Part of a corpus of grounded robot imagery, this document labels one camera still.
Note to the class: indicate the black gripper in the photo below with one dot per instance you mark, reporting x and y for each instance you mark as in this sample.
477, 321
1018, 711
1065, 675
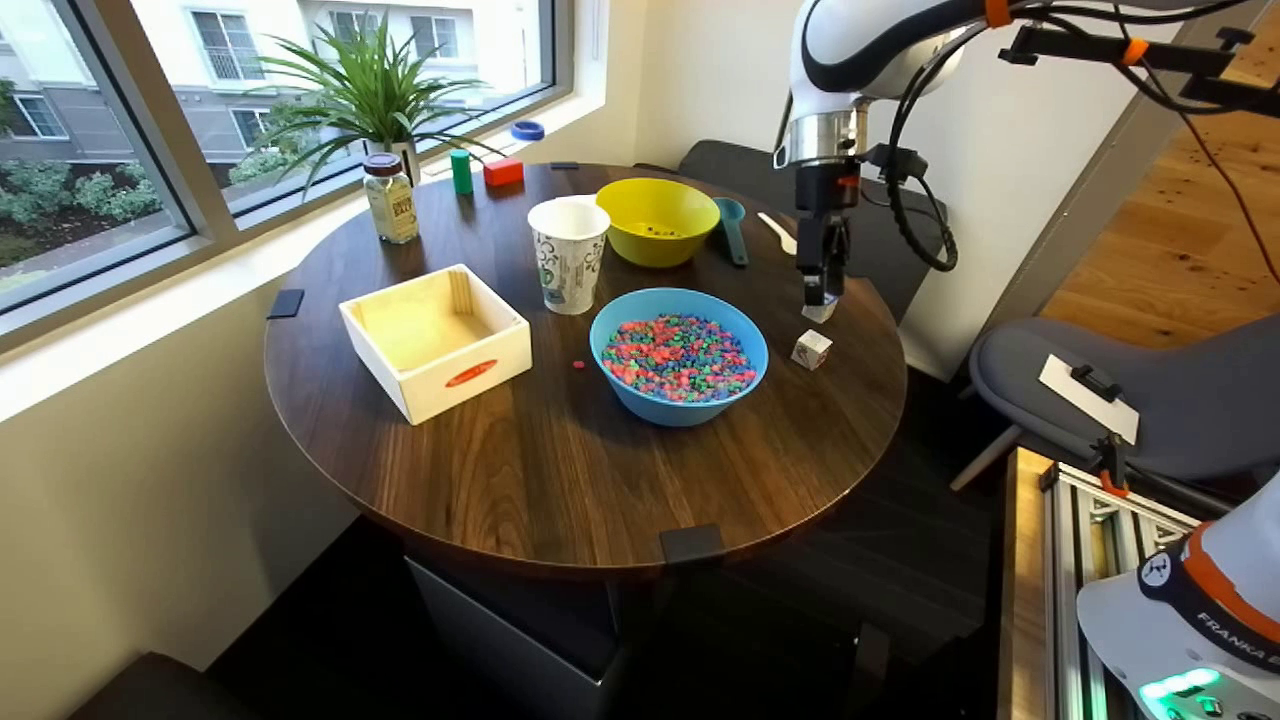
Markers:
827, 213

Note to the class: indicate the white block blue letter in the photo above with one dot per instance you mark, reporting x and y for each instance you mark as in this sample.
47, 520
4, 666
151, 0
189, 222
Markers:
818, 315

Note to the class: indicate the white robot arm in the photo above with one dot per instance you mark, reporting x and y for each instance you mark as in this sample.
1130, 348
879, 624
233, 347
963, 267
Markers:
864, 40

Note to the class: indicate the white block red letter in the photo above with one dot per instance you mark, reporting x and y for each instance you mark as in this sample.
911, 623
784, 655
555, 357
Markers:
808, 348

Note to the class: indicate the red wooden block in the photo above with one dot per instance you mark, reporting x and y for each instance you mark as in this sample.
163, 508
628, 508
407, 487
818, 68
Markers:
507, 173

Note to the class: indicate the green wooden block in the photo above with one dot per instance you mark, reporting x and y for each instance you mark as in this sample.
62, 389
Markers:
460, 173

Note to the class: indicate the white plastic spoon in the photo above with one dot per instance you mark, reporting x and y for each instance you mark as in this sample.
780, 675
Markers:
777, 233

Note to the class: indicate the teal measuring scoop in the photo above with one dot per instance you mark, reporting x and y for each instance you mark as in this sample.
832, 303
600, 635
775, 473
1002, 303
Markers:
735, 233

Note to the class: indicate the dark chair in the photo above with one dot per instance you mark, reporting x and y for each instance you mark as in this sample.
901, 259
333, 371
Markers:
735, 163

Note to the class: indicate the colourful candy pile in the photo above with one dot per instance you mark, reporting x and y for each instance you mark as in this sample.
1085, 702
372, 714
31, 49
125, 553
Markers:
680, 357

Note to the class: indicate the yellow bowl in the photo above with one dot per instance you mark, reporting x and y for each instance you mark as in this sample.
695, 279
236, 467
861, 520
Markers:
655, 222

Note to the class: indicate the blue bowl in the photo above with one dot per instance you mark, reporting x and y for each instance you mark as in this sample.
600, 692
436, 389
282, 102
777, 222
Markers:
680, 408

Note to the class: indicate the patterned paper cup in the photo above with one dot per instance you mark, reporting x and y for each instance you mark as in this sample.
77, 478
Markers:
570, 263

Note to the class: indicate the white paper label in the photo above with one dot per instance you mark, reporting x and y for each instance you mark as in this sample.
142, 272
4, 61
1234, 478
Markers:
1085, 404

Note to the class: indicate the blue lid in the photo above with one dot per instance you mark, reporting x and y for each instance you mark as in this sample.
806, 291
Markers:
528, 129

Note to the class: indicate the grey fabric chair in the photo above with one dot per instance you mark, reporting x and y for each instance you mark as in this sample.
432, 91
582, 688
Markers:
1200, 387

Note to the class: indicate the white wooden box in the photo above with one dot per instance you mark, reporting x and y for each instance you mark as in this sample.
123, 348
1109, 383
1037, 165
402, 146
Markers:
440, 361

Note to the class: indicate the glass jar with label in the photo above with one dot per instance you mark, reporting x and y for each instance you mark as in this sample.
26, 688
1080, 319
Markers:
394, 200

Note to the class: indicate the green potted plant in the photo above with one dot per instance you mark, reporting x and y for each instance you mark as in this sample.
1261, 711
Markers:
362, 81

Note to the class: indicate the white robot part orange band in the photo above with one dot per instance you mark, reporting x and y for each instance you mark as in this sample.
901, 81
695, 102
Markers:
1200, 624

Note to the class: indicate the black table edge tab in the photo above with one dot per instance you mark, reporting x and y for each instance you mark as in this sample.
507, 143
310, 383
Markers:
286, 305

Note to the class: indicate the aluminium profile rail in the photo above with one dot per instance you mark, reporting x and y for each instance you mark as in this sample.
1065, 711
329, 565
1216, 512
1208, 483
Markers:
1055, 572

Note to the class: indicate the black camera mount boom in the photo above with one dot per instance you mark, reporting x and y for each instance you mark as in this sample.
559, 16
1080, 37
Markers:
1162, 59

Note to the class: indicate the grey table pedestal cabinet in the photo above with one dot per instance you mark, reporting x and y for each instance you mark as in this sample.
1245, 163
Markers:
507, 641

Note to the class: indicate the window with grey frame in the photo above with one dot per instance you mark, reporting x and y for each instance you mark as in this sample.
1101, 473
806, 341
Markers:
82, 146

